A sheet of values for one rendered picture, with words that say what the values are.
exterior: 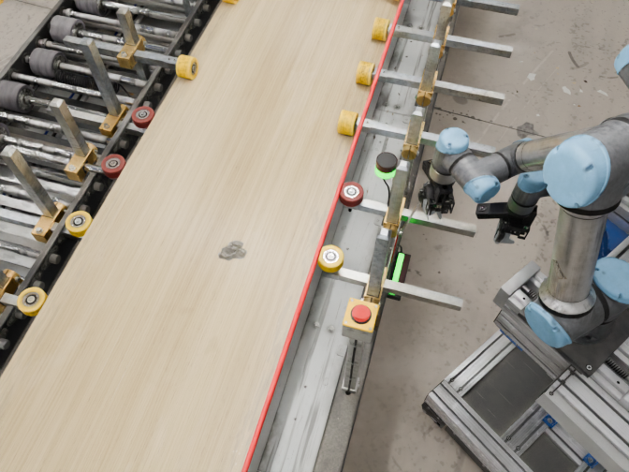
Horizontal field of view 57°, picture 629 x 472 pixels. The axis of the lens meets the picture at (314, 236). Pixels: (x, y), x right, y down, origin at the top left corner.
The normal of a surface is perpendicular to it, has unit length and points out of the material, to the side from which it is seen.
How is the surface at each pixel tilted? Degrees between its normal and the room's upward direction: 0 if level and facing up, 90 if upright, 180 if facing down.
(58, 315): 0
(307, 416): 0
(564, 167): 83
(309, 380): 0
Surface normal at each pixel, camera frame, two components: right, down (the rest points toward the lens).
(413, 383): 0.00, -0.52
